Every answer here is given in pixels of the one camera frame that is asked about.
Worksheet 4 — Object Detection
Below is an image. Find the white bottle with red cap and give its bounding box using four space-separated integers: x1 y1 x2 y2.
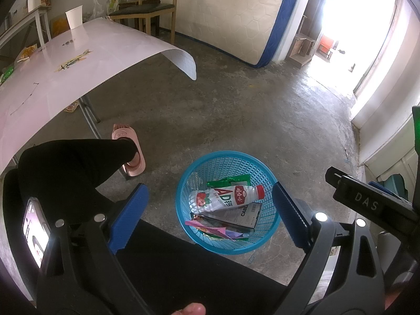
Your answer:
190 185 266 214

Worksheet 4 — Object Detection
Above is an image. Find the grey metal table leg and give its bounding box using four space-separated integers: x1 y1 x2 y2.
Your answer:
78 95 103 140

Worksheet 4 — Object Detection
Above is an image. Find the grey box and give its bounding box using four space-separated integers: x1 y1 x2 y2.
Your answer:
197 202 263 232

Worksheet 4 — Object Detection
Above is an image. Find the yellow snack packet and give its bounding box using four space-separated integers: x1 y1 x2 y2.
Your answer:
16 44 38 62

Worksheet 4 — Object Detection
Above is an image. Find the white frame desk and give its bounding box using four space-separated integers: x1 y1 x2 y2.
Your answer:
0 7 53 60

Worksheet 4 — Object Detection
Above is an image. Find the wooden shelf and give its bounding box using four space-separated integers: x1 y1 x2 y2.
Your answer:
289 15 317 69

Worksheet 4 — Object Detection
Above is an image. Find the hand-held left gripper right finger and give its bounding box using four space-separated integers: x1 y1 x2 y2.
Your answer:
272 181 386 315

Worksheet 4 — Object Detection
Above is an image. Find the person's foot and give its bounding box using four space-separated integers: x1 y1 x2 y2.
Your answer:
172 303 207 315

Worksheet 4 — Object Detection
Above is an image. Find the smartphone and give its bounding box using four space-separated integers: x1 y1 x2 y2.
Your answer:
21 197 51 268

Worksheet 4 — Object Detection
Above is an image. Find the orange plastic bag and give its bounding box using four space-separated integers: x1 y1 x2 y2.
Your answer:
52 16 71 35

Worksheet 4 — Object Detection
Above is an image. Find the wooden chair with dark seat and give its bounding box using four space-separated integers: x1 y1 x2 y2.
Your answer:
108 0 182 45

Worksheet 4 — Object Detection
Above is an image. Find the white paper cup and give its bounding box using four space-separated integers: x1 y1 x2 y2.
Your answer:
65 6 85 31

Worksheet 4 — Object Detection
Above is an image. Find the pink slipper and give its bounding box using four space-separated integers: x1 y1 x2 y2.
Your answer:
112 123 146 176

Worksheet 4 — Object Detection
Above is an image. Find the pink snack packet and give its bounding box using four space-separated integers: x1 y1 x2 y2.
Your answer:
185 219 250 242

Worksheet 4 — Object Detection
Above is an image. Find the red stool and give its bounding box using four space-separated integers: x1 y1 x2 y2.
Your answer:
317 34 335 61

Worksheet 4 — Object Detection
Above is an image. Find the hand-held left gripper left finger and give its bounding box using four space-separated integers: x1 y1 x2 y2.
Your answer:
36 184 155 315

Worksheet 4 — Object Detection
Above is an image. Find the small green packet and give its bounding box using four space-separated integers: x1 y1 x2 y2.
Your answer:
0 66 15 84

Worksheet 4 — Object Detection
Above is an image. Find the white mattress with blue edge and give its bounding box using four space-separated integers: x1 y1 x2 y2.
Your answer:
159 0 317 69

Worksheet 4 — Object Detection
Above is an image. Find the blue plastic basket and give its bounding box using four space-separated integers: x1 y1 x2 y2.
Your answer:
176 151 281 255

